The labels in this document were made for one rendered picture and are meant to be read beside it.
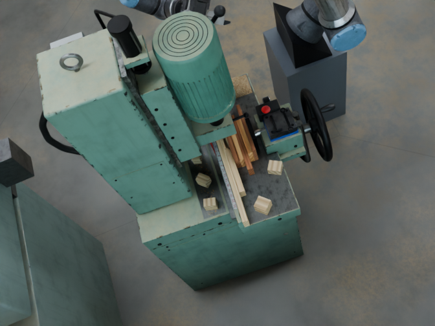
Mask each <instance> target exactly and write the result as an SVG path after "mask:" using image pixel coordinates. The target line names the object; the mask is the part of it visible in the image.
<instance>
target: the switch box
mask: <svg viewBox="0 0 435 326"><path fill-rule="evenodd" d="M82 37H84V34H83V33H82V32H79V33H77V34H74V35H71V36H69V37H66V38H63V39H61V40H58V41H55V42H53V43H51V44H50V49H53V48H54V47H58V46H60V45H63V44H66V43H68V42H71V41H74V40H76V39H79V38H82Z"/></svg>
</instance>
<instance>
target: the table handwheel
mask: <svg viewBox="0 0 435 326"><path fill-rule="evenodd" d="M300 101H301V105H302V110H303V113H304V117H305V119H306V124H304V125H303V126H304V132H305V134H306V133H310V135H311V137H312V139H313V142H314V144H315V147H316V149H317V151H318V153H319V154H320V156H321V157H322V159H323V160H325V161H326V162H329V161H331V159H332V158H333V150H332V145H331V140H330V137H329V133H328V128H327V126H326V123H325V120H324V117H323V115H322V112H321V110H320V107H319V106H318V103H317V101H316V99H315V97H314V96H313V94H312V92H311V91H310V90H309V89H306V88H304V89H302V90H301V92H300ZM318 135H319V136H320V137H321V139H322V141H323V144H324V146H323V145H322V142H321V141H320V138H319V136H318Z"/></svg>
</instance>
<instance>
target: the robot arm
mask: <svg viewBox="0 0 435 326"><path fill-rule="evenodd" d="M120 2H121V3H122V4H123V5H125V6H127V7H128V8H134V9H135V10H139V11H141V12H144V13H147V14H149V15H152V16H155V17H156V18H157V19H160V20H163V21H164V20H165V19H167V18H168V17H170V16H172V15H174V14H177V13H180V12H198V13H200V14H203V15H204V16H205V15H206V11H207V10H209V6H210V0H120ZM205 3H206V4H205ZM213 16H214V11H209V12H208V14H207V18H209V19H210V20H211V19H212V17H213ZM286 21H287V24H288V25H289V27H290V28H291V30H292V31H293V32H294V33H295V34H296V35H297V36H299V37H300V38H302V39H303V40H304V41H307V42H309V43H317V42H318V41H319V40H320V39H321V37H322V35H323V33H324V32H325V33H326V35H327V37H328V39H329V42H330V45H331V46H332V47H333V48H334V49H335V50H337V51H345V50H350V49H352V48H354V47H356V46H357V45H359V44H360V43H361V42H362V41H363V40H364V38H365V37H366V29H365V25H364V24H363V22H362V20H361V18H360V16H359V14H358V11H357V9H356V7H355V4H354V2H353V1H352V0H304V1H303V2H302V4H301V5H298V6H297V7H296V8H294V9H292V10H290V11H289V12H288V13H287V15H286ZM230 22H231V21H226V20H225V15H224V16H223V17H219V18H218V19H217V20H216V22H215V23H214V24H218V25H227V24H230Z"/></svg>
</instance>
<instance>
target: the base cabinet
mask: <svg viewBox="0 0 435 326"><path fill-rule="evenodd" d="M150 251H151V252H153V253H154V254H155V255H156V256H157V257H158V258H159V259H160V260H161V261H162V262H163V263H164V264H165V265H167V266H168V267H169V268H170V269H171V270H172V271H173V272H175V273H176V274H177V275H178V276H179V277H180V278H181V279H182V280H183V281H184V282H185V283H186V284H187V285H189V286H190V287H191V288H192V289H193V290H194V291H197V290H200V289H202V288H206V287H209V286H212V285H215V284H217V283H220V282H223V281H226V280H229V279H232V278H235V277H238V276H242V275H244V274H248V273H250V272H254V271H256V270H259V269H262V268H265V267H268V266H271V265H274V264H277V263H280V262H282V261H286V260H288V259H292V258H294V257H298V256H300V255H304V251H303V248H302V242H301V238H300V232H299V228H298V222H297V218H296V217H292V218H290V219H286V220H284V221H281V222H279V223H275V224H272V225H269V226H266V227H263V228H260V229H257V230H255V231H252V232H249V233H246V234H243V233H242V231H241V229H240V227H239V225H238V222H237V220H236V221H233V222H231V223H227V224H224V225H221V226H218V227H215V228H213V229H210V230H207V231H204V232H201V233H198V234H195V235H192V236H190V237H186V238H184V239H180V240H178V241H174V242H172V243H169V244H166V245H163V246H160V247H157V248H154V249H151V250H150Z"/></svg>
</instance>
